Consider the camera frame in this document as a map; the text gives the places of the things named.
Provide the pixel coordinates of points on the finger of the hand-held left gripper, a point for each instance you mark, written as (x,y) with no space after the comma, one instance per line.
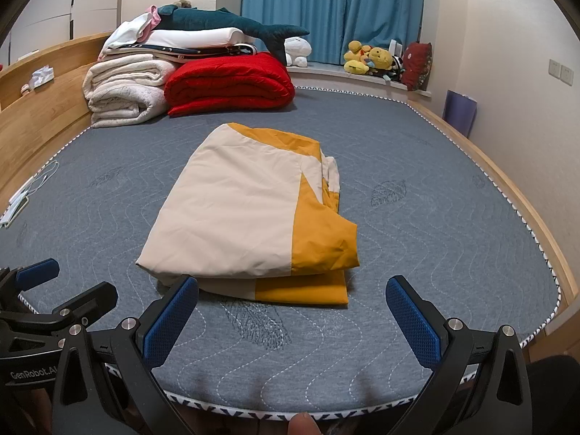
(38,272)
(95,294)

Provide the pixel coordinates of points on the yellow duck plush toy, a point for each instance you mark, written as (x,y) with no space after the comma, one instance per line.
(355,59)

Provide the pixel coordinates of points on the person's dark trouser leg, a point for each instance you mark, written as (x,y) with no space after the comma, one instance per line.
(553,394)

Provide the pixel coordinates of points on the beige and yellow jacket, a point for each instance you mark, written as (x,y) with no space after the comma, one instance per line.
(235,204)

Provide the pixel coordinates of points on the small white box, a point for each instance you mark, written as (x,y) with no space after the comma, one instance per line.
(394,48)

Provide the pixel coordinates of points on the black and white striped toy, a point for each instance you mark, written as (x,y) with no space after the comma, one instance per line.
(395,70)

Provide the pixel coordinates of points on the dark red cushion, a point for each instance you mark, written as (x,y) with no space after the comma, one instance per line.
(417,65)

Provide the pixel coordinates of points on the white and pink garment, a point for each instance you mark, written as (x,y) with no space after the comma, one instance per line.
(127,31)

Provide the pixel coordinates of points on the yellow bear plush toy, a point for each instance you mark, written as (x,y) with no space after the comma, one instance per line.
(380,59)

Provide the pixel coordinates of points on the red folded quilt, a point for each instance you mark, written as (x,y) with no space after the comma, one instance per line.
(226,81)

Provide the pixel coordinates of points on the crumpled white tissue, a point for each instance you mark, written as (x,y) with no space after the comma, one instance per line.
(42,77)

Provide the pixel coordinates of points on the purple folder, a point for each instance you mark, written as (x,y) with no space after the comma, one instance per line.
(460,113)

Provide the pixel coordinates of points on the blue face mask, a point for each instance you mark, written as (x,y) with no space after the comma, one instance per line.
(11,215)

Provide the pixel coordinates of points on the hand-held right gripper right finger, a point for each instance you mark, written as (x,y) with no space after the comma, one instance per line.
(414,321)

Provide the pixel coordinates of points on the person's bare foot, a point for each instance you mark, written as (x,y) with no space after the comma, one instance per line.
(304,423)

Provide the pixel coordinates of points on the white plush toy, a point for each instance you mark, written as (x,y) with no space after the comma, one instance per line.
(297,50)

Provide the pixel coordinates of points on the bay window ledge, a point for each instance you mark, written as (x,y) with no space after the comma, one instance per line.
(330,72)

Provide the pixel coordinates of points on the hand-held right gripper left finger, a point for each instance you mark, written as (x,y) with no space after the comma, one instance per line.
(172,321)

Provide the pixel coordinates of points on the dark patterned folded quilt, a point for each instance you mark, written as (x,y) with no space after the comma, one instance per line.
(240,49)

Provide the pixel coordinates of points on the blue curtain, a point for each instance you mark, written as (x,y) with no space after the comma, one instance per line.
(330,9)

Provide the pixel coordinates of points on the teal shark plush toy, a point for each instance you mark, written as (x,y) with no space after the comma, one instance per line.
(217,18)

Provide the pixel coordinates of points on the cream folded blanket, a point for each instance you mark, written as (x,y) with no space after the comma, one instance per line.
(127,70)

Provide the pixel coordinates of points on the white face mask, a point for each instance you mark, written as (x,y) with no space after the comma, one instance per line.
(20,197)

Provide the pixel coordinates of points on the brown plush toy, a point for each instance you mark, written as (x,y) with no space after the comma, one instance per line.
(183,2)

